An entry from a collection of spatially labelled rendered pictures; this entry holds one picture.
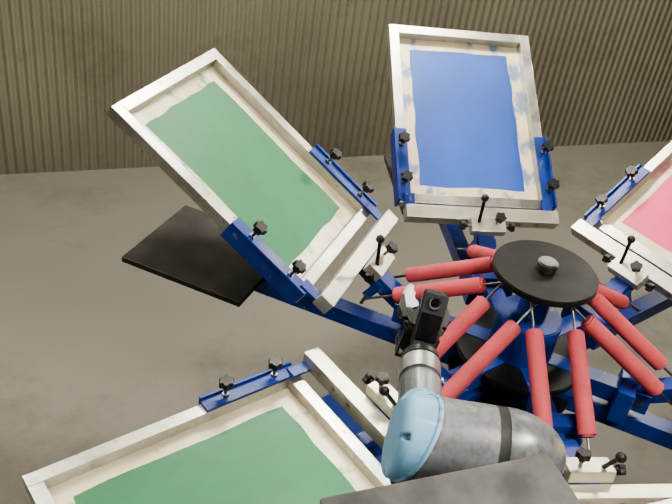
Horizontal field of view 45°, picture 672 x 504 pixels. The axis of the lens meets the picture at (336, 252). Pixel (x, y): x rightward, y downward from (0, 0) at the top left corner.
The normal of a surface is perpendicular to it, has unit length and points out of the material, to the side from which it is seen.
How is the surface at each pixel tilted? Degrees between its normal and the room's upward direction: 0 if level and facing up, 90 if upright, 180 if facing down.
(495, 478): 0
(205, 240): 0
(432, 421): 22
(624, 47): 90
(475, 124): 32
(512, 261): 0
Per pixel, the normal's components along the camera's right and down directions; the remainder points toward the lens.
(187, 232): 0.13, -0.81
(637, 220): -0.32, -0.55
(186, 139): 0.59, -0.52
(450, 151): 0.17, -0.38
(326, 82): 0.32, 0.58
